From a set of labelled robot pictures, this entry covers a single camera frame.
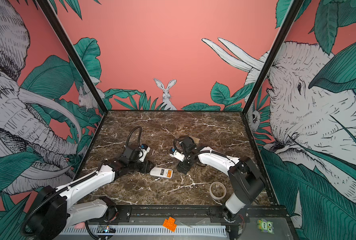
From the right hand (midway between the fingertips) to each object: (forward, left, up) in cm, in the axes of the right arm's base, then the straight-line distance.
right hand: (180, 162), depth 86 cm
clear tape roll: (-14, -21, -6) cm, 26 cm away
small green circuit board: (-32, +35, -5) cm, 48 cm away
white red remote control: (-4, +11, -5) cm, 13 cm away
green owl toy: (-30, -41, -4) cm, 51 cm away
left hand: (-1, +16, +2) cm, 17 cm away
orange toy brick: (-30, +4, -4) cm, 30 cm away
